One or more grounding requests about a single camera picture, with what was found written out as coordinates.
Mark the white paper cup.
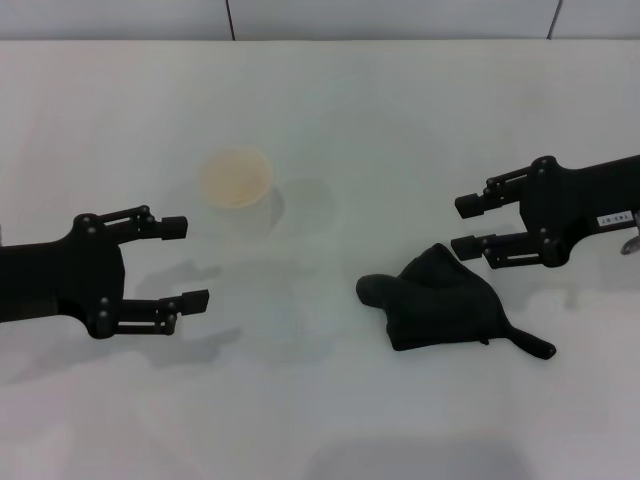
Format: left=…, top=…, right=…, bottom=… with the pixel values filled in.
left=199, top=145, right=285, bottom=236

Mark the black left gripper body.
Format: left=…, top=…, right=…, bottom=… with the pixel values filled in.
left=0, top=213, right=126, bottom=340

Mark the dark blue rag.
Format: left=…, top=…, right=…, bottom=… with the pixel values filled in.
left=355, top=242, right=558, bottom=360

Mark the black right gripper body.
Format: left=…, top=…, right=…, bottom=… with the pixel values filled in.
left=519, top=154, right=640, bottom=267

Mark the right wrist cable with plug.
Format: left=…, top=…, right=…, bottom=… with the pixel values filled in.
left=619, top=212, right=640, bottom=256

